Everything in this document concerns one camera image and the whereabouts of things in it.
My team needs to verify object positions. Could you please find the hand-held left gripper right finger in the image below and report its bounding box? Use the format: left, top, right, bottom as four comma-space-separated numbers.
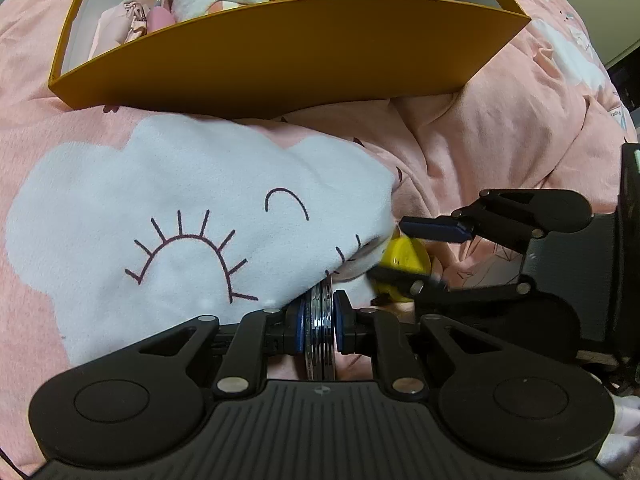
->
331, 290, 497, 396

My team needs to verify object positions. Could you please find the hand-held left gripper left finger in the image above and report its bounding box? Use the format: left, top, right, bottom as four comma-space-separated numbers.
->
150, 302, 307, 396

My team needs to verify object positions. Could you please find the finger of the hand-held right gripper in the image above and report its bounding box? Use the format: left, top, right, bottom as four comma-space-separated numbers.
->
400, 189, 552, 257
367, 265, 534, 321

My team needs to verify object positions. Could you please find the silver round metal tin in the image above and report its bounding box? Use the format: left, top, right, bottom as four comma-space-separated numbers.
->
302, 275, 337, 384

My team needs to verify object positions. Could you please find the yellow round toy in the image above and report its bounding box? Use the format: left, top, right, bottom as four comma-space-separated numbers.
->
377, 230, 432, 304

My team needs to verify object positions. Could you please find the orange cardboard box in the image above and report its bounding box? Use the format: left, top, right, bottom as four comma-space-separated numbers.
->
47, 0, 532, 120

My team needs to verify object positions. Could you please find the fluffy lilac cloth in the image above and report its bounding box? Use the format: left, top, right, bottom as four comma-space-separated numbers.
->
597, 395, 640, 467

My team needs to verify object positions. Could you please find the pink printed blanket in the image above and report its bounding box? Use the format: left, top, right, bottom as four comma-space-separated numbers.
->
0, 0, 640, 476

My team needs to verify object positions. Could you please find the pale cabinet door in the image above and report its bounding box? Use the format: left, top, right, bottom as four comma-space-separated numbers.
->
562, 0, 640, 69

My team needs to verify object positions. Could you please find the pink pouch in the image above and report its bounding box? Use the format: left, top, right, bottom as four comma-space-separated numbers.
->
92, 0, 176, 56

